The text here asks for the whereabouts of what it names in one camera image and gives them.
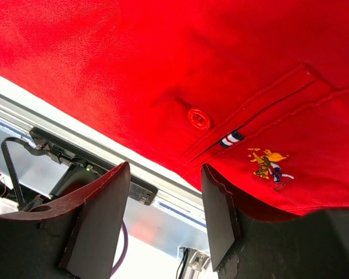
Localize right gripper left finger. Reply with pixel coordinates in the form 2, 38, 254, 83
0, 162, 131, 278

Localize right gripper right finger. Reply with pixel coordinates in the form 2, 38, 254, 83
201, 164, 349, 278

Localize red trousers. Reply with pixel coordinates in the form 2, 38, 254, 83
0, 1, 349, 215

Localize aluminium frame rail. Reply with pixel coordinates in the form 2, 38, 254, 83
0, 87, 210, 262

